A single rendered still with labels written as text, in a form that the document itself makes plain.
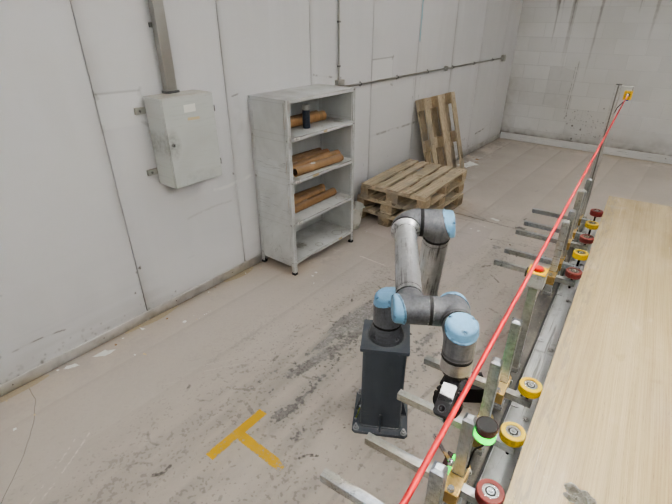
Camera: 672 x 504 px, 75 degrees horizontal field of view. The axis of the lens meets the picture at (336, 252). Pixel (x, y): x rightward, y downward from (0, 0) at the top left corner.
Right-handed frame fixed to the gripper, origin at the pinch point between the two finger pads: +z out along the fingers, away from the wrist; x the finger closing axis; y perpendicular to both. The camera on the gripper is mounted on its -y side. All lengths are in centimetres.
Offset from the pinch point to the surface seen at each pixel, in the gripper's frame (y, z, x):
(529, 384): 42.6, 10.0, -17.6
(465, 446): -4.7, 0.5, -8.4
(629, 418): 46, 11, -50
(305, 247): 200, 87, 210
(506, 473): 24.6, 38.8, -19.2
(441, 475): -29.4, -16.3, -9.0
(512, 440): 14.2, 10.3, -18.8
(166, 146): 82, -34, 232
